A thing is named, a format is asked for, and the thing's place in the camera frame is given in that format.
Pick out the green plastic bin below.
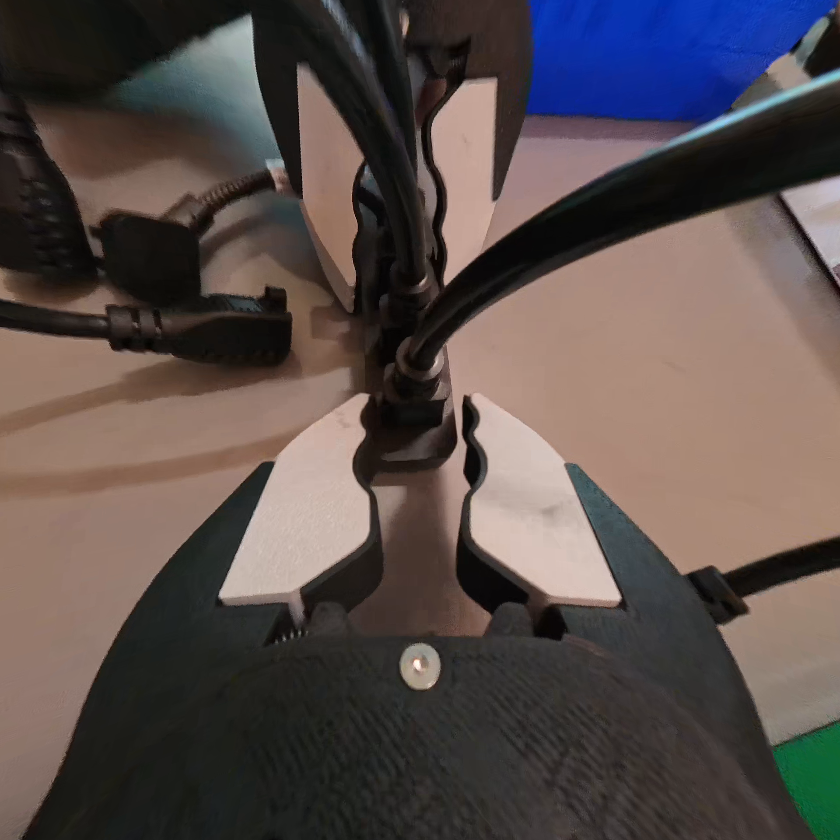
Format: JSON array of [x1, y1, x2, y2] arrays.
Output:
[[771, 725, 840, 840]]

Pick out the blue plastic bin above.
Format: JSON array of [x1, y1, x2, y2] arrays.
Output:
[[525, 0, 829, 124]]

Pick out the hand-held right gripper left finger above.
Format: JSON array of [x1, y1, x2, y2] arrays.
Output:
[[218, 392, 385, 622]]

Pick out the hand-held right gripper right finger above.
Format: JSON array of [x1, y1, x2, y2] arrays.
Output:
[[456, 392, 623, 626]]

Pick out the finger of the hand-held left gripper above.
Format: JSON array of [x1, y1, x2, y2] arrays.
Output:
[[420, 56, 503, 283], [297, 62, 388, 316]]

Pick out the person's left forearm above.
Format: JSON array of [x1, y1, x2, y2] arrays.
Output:
[[0, 0, 257, 99]]

